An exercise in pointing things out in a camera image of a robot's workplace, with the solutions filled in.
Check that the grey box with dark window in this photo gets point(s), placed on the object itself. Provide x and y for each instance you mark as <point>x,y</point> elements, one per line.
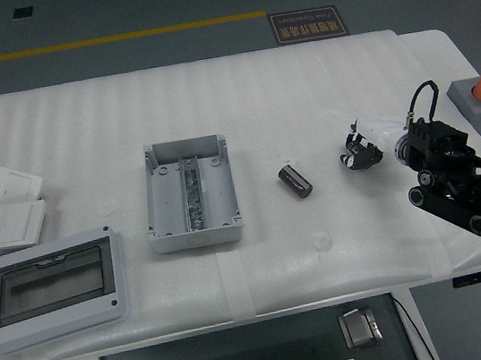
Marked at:
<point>53,289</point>

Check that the white tape strip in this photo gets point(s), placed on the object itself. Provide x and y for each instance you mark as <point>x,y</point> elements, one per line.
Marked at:
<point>438,254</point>
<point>236,284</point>

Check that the black orange floor sign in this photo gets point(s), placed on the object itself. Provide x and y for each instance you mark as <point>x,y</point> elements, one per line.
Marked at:
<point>308,25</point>

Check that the white foam mat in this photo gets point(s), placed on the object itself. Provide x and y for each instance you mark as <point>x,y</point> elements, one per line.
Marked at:
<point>210,98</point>

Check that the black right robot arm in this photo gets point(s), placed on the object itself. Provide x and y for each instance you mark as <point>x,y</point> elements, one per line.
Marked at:
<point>472,186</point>

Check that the black floor hatch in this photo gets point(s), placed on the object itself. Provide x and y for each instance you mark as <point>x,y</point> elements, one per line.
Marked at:
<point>22,12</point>

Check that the open grey junction box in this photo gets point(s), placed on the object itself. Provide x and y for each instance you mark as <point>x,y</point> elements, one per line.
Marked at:
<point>166,200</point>

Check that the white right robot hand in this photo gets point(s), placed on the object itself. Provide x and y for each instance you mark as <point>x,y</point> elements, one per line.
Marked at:
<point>380,132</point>

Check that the metal mounting rail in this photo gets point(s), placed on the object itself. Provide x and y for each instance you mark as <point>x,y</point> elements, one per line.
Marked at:
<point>192,191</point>

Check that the white switch plate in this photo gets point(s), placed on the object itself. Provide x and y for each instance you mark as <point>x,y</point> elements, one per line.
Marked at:
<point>15,184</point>
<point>18,224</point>

